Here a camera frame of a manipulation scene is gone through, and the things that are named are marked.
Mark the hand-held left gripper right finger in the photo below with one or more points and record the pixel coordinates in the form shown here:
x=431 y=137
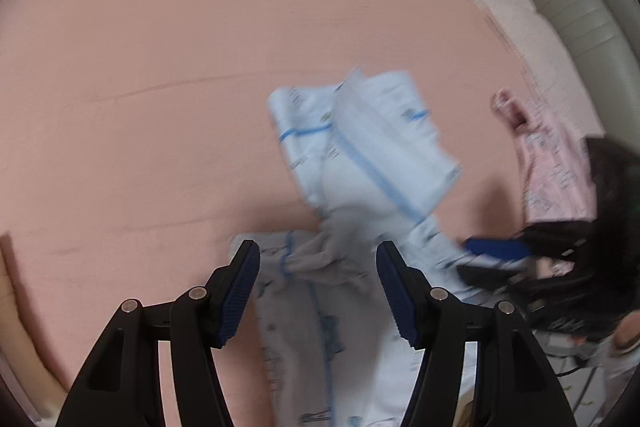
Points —
x=397 y=297

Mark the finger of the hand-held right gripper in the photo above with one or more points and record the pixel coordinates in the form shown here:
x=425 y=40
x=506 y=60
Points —
x=485 y=277
x=500 y=248

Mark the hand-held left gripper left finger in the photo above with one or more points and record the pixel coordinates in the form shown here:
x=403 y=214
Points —
x=240 y=292

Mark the light blue printed pajama shorts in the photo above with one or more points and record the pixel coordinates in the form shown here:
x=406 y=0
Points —
x=360 y=147

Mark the pink printed pajama garment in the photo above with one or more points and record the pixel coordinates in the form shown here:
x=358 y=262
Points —
x=550 y=167

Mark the large beige pillow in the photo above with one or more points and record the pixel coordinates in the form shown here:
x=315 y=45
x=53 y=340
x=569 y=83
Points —
x=550 y=57

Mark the bed with pink sheet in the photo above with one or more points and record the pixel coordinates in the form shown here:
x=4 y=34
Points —
x=150 y=107

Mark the cream folded garment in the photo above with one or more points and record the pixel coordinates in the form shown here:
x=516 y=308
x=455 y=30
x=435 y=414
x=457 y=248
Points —
x=20 y=332

